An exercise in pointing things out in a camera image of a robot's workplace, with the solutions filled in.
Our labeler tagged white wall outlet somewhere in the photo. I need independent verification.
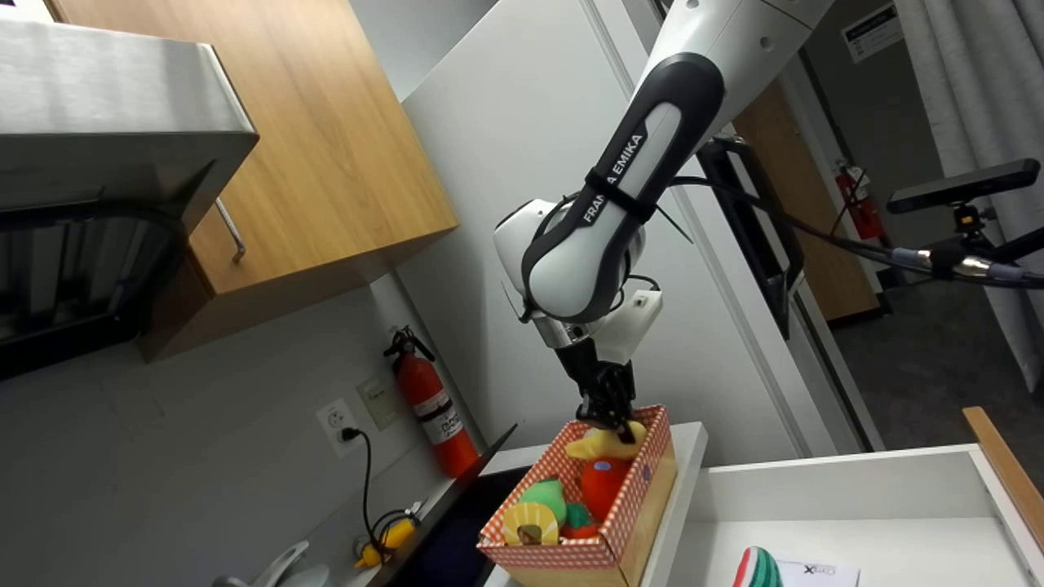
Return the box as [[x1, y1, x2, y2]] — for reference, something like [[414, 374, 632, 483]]
[[317, 397, 367, 456]]

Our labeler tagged brown wooden door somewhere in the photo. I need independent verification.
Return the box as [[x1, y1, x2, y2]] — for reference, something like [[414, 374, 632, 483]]
[[730, 76, 888, 322]]

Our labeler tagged white wall switch plate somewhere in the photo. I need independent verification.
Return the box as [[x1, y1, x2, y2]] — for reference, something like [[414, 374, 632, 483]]
[[354, 371, 403, 434]]

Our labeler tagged watermelon slice plush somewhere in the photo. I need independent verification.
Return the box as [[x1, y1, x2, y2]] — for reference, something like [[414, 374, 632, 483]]
[[730, 543, 785, 587]]

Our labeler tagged stainless steel range hood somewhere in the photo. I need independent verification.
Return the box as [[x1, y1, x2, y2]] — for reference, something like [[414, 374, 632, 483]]
[[0, 21, 262, 384]]

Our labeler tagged orange checkered box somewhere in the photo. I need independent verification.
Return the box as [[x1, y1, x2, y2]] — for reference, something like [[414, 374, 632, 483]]
[[477, 405, 679, 587]]

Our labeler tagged wooden wall cabinet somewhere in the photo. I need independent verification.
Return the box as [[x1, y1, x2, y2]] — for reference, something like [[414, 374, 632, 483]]
[[44, 0, 463, 362]]

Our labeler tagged green plush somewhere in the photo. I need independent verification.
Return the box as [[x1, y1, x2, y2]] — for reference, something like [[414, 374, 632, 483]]
[[519, 476, 598, 534]]

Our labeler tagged white drawer with wooden front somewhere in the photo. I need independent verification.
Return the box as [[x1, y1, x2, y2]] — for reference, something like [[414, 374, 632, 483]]
[[665, 405, 1044, 587]]

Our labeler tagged yellow object on counter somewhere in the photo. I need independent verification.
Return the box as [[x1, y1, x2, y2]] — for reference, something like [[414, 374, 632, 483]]
[[353, 515, 419, 574]]

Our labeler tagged black stereo camera bar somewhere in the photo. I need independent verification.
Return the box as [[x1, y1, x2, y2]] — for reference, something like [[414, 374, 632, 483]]
[[885, 157, 1044, 218]]

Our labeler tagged white tall cabinet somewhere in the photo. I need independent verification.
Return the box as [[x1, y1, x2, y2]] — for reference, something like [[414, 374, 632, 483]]
[[393, 0, 885, 465]]

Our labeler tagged black camera tripod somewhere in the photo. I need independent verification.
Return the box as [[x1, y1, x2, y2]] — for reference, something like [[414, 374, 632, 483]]
[[890, 199, 1044, 291]]

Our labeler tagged yellow banana plush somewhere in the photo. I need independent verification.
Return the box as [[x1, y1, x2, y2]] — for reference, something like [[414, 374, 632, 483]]
[[563, 424, 647, 464]]

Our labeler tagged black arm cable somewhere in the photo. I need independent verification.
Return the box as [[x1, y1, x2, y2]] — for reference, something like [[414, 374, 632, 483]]
[[519, 161, 911, 322]]

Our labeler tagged grey faucet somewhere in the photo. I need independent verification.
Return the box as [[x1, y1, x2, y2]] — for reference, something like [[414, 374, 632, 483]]
[[208, 539, 330, 587]]

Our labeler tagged metal wall cabinet handle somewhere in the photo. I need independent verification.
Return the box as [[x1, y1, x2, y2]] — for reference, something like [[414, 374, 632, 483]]
[[211, 194, 247, 268]]

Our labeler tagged black cooktop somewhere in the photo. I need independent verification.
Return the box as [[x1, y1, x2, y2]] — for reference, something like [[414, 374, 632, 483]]
[[385, 419, 536, 587]]

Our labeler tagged black power cable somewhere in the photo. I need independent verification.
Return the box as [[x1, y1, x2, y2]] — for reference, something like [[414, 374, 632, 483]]
[[338, 424, 419, 559]]

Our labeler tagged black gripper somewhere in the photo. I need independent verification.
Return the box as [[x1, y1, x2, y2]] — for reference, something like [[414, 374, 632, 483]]
[[558, 334, 647, 444]]

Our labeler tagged red fire extinguisher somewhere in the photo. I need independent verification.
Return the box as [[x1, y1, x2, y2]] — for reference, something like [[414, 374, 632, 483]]
[[380, 325, 487, 483], [832, 161, 890, 244]]

